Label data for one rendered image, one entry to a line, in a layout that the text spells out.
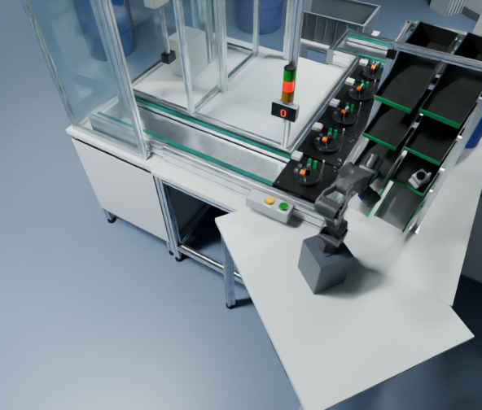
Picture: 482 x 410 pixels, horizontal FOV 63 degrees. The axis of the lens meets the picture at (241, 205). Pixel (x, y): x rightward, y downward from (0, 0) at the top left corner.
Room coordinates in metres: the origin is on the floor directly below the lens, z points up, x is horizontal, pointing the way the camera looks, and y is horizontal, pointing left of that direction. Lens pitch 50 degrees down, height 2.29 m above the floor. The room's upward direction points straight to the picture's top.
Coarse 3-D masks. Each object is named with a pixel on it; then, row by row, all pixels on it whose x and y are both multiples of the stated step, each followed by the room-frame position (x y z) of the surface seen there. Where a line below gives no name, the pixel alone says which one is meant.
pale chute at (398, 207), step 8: (392, 184) 1.09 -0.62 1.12; (432, 184) 1.04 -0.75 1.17; (392, 192) 1.08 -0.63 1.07; (400, 192) 1.08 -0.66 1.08; (408, 192) 1.07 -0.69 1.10; (384, 200) 1.05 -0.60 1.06; (392, 200) 1.06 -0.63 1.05; (400, 200) 1.05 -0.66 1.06; (408, 200) 1.04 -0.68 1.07; (416, 200) 1.03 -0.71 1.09; (384, 208) 1.04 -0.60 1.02; (392, 208) 1.03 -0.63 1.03; (400, 208) 1.02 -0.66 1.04; (408, 208) 1.01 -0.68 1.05; (416, 208) 0.98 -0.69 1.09; (384, 216) 1.01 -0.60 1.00; (392, 216) 1.00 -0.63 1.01; (400, 216) 1.00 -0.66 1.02; (408, 216) 0.99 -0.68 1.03; (392, 224) 0.98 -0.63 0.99; (400, 224) 0.97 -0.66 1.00; (408, 224) 0.94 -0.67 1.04
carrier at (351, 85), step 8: (352, 80) 2.05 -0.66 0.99; (344, 88) 2.00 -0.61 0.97; (352, 88) 1.96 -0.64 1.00; (368, 88) 2.00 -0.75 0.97; (336, 96) 1.92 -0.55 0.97; (344, 96) 1.92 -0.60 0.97; (352, 96) 1.89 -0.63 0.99; (360, 96) 1.88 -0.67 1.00; (368, 96) 1.89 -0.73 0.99; (344, 104) 1.84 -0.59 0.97; (368, 104) 1.84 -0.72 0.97
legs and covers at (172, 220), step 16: (160, 192) 1.43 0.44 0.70; (176, 192) 1.56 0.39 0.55; (176, 208) 1.54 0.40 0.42; (192, 208) 1.67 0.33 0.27; (208, 208) 1.75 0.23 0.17; (224, 208) 1.23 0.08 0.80; (176, 224) 1.45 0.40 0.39; (192, 224) 1.61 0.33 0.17; (176, 240) 1.42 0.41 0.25; (176, 256) 1.43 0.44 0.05; (192, 256) 1.36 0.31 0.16
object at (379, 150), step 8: (416, 120) 1.23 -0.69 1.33; (408, 136) 1.20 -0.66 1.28; (368, 144) 1.19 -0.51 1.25; (376, 144) 1.19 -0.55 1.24; (400, 144) 1.17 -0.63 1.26; (368, 152) 1.17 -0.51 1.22; (376, 152) 1.16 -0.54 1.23; (384, 152) 1.15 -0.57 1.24; (392, 152) 1.14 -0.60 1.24; (400, 152) 1.11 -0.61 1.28; (360, 160) 1.14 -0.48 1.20; (384, 160) 1.12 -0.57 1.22; (392, 160) 1.11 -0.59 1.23; (384, 168) 1.09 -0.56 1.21; (384, 176) 1.04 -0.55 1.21
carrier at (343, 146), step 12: (312, 132) 1.60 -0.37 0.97; (324, 132) 1.60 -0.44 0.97; (336, 132) 1.53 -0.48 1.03; (300, 144) 1.51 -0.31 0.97; (312, 144) 1.51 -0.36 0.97; (336, 144) 1.48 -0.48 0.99; (348, 144) 1.51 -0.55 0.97; (312, 156) 1.42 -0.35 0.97; (324, 156) 1.42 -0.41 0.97; (336, 156) 1.42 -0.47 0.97; (348, 156) 1.43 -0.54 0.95
